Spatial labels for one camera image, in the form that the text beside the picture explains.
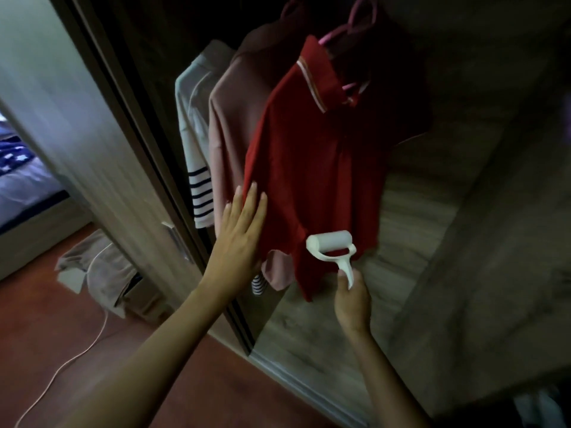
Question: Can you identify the person's left hand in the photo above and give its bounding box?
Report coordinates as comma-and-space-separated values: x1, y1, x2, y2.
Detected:
200, 182, 268, 304

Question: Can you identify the person's right hand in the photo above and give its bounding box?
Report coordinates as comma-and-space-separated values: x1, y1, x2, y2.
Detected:
334, 269, 372, 336

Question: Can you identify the white lint roller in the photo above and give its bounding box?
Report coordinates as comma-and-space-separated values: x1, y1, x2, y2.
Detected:
305, 230, 358, 290

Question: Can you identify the red polo shirt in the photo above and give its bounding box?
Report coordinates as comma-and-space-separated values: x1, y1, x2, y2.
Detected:
242, 34, 433, 303

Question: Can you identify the person's left forearm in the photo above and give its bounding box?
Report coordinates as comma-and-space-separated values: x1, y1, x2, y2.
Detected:
57, 281, 233, 428

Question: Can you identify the person's right forearm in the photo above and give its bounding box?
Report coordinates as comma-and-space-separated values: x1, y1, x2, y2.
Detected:
346, 330, 431, 428

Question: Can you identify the pink shirt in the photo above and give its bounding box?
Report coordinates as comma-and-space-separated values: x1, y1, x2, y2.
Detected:
209, 9, 313, 292

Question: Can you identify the white shirt with navy stripes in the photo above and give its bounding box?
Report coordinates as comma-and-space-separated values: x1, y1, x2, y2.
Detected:
174, 39, 269, 297

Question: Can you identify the cardboard box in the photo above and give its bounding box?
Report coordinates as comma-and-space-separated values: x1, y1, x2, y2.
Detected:
122, 275, 175, 327

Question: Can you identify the wooden wardrobe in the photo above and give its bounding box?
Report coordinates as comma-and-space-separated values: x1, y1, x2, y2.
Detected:
47, 0, 571, 428

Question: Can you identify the beige cloth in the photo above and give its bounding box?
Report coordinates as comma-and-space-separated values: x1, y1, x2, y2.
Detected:
54, 229, 140, 320

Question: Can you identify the wooden wardrobe sliding door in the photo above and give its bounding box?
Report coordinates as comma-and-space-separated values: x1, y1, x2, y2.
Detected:
0, 0, 256, 356

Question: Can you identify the bed with blue bedding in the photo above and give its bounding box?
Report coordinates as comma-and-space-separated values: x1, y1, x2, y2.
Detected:
0, 112, 93, 282

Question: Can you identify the pink clothes hanger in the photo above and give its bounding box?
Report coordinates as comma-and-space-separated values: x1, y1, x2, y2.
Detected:
318, 0, 380, 107

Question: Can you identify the white fabric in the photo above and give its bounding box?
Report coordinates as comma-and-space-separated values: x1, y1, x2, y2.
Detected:
512, 387, 571, 428

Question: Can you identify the metal door handle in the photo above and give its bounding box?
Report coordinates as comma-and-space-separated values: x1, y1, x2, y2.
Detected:
161, 220, 194, 264

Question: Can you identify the white cable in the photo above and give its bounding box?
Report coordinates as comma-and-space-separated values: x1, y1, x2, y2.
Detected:
13, 307, 110, 428

